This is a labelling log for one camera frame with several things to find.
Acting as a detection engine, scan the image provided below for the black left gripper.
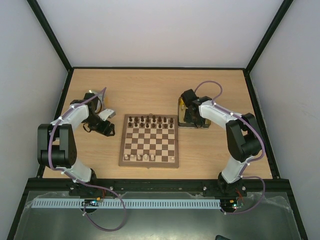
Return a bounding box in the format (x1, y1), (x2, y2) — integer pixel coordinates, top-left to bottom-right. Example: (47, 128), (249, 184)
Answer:
(84, 114), (115, 137)

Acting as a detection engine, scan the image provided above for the gold interior green tin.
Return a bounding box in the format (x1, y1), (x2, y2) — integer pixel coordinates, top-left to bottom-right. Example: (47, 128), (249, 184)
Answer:
(177, 97), (211, 129)

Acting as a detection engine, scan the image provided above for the wooden chess board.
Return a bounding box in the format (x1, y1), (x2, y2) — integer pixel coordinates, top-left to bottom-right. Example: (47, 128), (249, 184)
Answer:
(118, 114), (180, 169)

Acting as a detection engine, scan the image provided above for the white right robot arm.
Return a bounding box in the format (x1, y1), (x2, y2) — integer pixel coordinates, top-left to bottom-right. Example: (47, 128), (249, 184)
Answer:
(183, 97), (266, 196)

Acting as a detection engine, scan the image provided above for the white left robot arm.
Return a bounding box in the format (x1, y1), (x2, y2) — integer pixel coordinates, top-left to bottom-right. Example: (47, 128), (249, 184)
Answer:
(37, 97), (116, 183)

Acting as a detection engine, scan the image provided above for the silver interior yellow tin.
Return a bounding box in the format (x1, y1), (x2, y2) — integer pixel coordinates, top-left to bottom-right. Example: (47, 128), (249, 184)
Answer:
(89, 88), (107, 105)

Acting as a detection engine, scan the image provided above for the dark phone corner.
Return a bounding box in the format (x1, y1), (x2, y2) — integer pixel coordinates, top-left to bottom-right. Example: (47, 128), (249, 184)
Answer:
(215, 235), (230, 240)

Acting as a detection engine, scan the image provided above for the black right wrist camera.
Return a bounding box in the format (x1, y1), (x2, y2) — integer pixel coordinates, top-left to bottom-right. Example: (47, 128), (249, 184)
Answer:
(180, 89), (198, 108)

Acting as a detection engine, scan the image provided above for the black mounting rail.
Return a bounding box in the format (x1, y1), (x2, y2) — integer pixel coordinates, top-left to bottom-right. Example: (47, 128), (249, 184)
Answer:
(24, 177), (291, 198)

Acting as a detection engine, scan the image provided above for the white slotted cable duct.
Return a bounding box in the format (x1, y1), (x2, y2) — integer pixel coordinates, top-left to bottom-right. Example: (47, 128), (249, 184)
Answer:
(31, 198), (221, 210)

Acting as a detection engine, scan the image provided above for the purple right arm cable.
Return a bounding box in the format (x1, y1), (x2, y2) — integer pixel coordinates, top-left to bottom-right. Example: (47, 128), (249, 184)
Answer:
(194, 80), (266, 216)

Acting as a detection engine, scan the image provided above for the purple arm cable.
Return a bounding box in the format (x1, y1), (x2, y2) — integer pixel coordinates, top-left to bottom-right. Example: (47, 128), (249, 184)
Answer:
(48, 86), (127, 231)
(194, 80), (266, 216)

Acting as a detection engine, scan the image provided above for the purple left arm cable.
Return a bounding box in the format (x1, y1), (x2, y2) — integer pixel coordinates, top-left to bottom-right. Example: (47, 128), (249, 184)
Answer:
(48, 86), (127, 231)

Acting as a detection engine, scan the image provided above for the black enclosure frame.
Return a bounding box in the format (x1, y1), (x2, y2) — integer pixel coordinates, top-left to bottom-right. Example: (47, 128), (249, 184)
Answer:
(5, 0), (309, 240)

